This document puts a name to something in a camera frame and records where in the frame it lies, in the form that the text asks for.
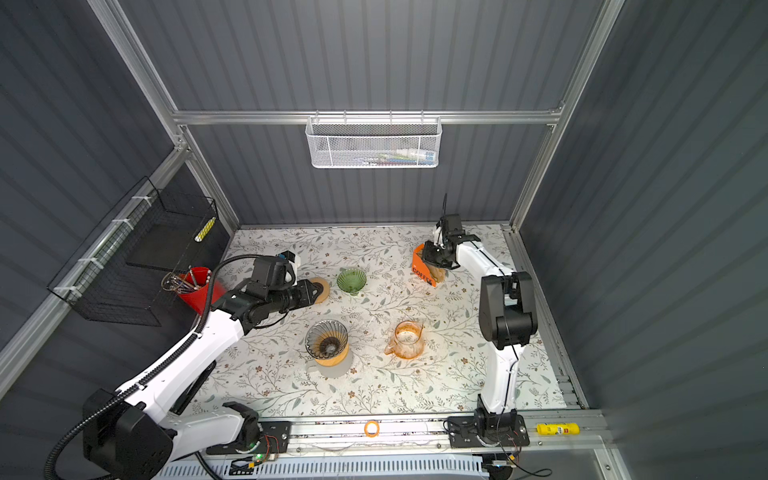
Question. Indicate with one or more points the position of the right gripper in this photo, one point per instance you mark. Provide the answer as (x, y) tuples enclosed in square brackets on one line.
[(428, 256)]

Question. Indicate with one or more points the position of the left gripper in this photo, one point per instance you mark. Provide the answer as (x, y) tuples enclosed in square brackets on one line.
[(307, 298)]

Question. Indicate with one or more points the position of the orange coffee filter box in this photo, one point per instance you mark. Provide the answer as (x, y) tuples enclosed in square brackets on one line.
[(428, 273)]

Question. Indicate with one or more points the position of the clear grey glass dripper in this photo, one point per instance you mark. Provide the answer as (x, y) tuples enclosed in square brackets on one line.
[(327, 342)]

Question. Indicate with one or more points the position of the orange glass pitcher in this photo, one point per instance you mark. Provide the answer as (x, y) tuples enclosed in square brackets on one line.
[(407, 341)]

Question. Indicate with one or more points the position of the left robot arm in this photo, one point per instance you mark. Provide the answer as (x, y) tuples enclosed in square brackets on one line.
[(134, 431)]

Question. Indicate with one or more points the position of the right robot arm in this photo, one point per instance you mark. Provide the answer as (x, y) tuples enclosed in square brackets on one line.
[(506, 317)]

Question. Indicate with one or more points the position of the green glass dripper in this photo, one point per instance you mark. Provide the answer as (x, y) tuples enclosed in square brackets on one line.
[(351, 280)]

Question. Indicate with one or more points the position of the white frosted mug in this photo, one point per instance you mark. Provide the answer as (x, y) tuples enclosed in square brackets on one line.
[(338, 370)]

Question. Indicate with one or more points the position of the red ribbed utensil cup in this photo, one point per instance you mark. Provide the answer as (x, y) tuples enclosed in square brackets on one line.
[(198, 280)]

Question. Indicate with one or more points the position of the yellow highlighter in basket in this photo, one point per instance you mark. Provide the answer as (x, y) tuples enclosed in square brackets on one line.
[(205, 230)]

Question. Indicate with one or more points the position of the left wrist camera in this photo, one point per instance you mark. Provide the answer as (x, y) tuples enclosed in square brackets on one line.
[(290, 257)]

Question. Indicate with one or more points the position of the white wire mesh basket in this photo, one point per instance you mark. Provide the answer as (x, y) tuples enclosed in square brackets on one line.
[(366, 144)]

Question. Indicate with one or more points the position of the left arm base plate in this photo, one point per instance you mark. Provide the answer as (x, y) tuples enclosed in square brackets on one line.
[(273, 437)]

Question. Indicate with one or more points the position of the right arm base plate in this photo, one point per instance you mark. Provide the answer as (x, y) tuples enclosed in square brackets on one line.
[(507, 430)]

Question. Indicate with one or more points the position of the black wire wall basket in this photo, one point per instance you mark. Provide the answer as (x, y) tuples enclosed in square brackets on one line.
[(119, 278)]

